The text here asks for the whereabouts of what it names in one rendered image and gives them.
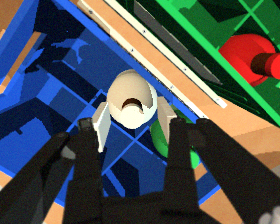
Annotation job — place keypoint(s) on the blue crate with dividers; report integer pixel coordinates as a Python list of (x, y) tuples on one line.
[(34, 106)]

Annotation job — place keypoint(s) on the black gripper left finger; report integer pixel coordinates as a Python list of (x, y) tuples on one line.
[(29, 195)]

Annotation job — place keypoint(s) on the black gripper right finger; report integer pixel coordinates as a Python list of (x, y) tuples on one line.
[(251, 187)]

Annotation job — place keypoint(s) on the green crate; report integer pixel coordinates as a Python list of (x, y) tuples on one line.
[(194, 31)]

